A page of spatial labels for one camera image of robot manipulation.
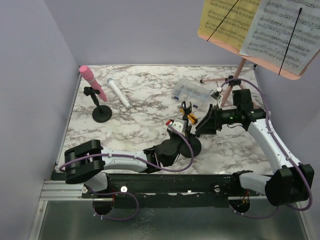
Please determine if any pink toy microphone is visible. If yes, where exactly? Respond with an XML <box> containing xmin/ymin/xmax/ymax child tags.
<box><xmin>79</xmin><ymin>65</ymin><xmax>108</xmax><ymax>102</ymax></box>

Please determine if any yellow utility knife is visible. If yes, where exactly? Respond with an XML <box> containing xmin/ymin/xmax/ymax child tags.
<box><xmin>177</xmin><ymin>105</ymin><xmax>198</xmax><ymax>125</ymax></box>

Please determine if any clear plastic organizer box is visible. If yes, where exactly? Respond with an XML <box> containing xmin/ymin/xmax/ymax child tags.
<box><xmin>171</xmin><ymin>79</ymin><xmax>212</xmax><ymax>111</ymax></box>

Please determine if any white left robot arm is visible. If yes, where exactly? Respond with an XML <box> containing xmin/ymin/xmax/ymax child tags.
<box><xmin>59</xmin><ymin>131</ymin><xmax>195</xmax><ymax>198</ymax></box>

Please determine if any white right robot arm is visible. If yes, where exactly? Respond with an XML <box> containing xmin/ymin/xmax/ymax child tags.
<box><xmin>195</xmin><ymin>89</ymin><xmax>315</xmax><ymax>206</ymax></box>

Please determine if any white sheet music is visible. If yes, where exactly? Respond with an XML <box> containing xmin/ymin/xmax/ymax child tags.
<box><xmin>239</xmin><ymin>0</ymin><xmax>320</xmax><ymax>76</ymax></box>

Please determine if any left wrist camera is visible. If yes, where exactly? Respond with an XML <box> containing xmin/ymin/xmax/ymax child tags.
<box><xmin>166</xmin><ymin>118</ymin><xmax>187</xmax><ymax>134</ymax></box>

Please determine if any pink music stand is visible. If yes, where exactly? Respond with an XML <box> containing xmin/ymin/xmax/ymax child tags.
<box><xmin>196</xmin><ymin>32</ymin><xmax>303</xmax><ymax>108</ymax></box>

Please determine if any yellow sheet music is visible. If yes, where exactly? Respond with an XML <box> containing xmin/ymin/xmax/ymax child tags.
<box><xmin>197</xmin><ymin>0</ymin><xmax>260</xmax><ymax>51</ymax></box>

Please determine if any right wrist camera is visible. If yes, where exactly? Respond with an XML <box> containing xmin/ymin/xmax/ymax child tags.
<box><xmin>210</xmin><ymin>87</ymin><xmax>223</xmax><ymax>108</ymax></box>

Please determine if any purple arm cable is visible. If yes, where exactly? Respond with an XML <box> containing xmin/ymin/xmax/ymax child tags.
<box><xmin>58</xmin><ymin>124</ymin><xmax>195</xmax><ymax>173</ymax></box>
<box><xmin>219</xmin><ymin>77</ymin><xmax>313</xmax><ymax>212</ymax></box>

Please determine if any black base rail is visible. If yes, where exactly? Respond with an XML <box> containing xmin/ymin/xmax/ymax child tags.
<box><xmin>82</xmin><ymin>173</ymin><xmax>257</xmax><ymax>209</ymax></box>

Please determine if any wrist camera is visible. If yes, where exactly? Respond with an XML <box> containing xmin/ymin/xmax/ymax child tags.
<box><xmin>210</xmin><ymin>87</ymin><xmax>223</xmax><ymax>108</ymax></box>
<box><xmin>166</xmin><ymin>118</ymin><xmax>187</xmax><ymax>134</ymax></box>

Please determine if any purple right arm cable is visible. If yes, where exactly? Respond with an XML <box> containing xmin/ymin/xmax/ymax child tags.
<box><xmin>219</xmin><ymin>77</ymin><xmax>313</xmax><ymax>212</ymax></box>

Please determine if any white toy microphone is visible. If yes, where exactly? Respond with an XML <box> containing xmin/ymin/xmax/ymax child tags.
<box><xmin>106</xmin><ymin>78</ymin><xmax>132</xmax><ymax>109</ymax></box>

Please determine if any black round-base mic stand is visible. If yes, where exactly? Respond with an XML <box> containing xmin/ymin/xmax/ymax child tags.
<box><xmin>180</xmin><ymin>101</ymin><xmax>202</xmax><ymax>158</ymax></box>

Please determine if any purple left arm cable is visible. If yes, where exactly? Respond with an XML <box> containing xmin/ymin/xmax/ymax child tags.
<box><xmin>58</xmin><ymin>124</ymin><xmax>195</xmax><ymax>173</ymax></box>

